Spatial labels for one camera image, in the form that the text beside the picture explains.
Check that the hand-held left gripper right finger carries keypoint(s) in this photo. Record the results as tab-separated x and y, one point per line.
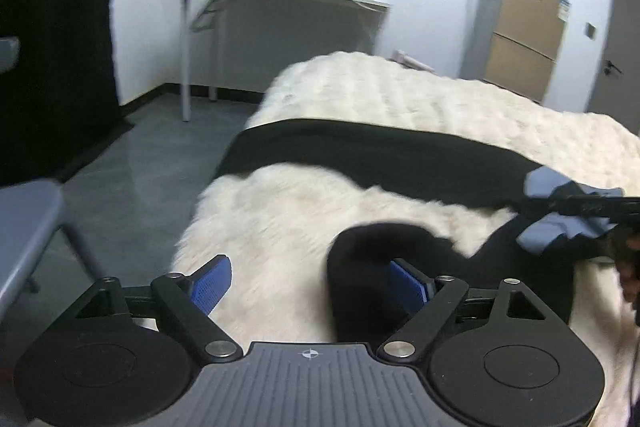
407	284

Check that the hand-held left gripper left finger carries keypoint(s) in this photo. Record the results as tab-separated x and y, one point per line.
212	284

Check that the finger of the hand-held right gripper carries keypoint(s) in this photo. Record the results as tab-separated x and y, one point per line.
590	206

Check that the black garment with blue lining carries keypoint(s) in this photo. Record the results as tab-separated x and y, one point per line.
375	157

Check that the cream fluffy blanket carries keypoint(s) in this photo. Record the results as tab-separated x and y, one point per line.
280	217

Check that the grey door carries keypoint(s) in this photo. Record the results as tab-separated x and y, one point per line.
622	32

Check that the beige refrigerator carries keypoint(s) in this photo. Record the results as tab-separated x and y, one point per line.
525	22

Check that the grey chair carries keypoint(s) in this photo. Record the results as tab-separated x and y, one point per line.
25	227

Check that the grey folding table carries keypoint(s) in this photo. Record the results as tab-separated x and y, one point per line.
280	22

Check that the black curtain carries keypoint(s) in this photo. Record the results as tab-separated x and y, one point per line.
55	47

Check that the wall switch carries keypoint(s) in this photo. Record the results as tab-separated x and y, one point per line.
590	31

